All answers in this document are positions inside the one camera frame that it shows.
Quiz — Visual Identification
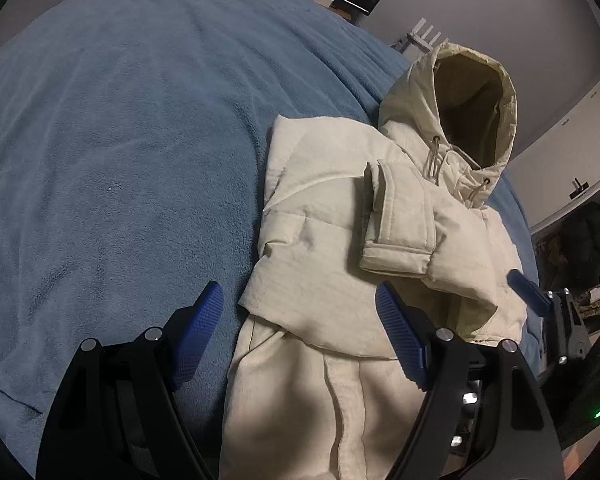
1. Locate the pile of dark clothes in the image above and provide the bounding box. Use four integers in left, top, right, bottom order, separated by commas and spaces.
534, 197, 600, 334

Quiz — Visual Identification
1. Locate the cream hooded puffer jacket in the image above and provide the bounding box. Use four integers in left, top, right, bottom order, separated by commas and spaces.
220, 44, 527, 479

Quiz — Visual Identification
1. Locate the white door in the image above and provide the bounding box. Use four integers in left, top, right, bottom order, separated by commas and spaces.
507, 82, 600, 234

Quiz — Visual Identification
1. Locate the black door handle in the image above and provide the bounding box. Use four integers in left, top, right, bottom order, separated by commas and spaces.
569, 178, 590, 200

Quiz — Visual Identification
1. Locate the white wifi router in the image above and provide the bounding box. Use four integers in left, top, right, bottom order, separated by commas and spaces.
394, 18, 443, 58

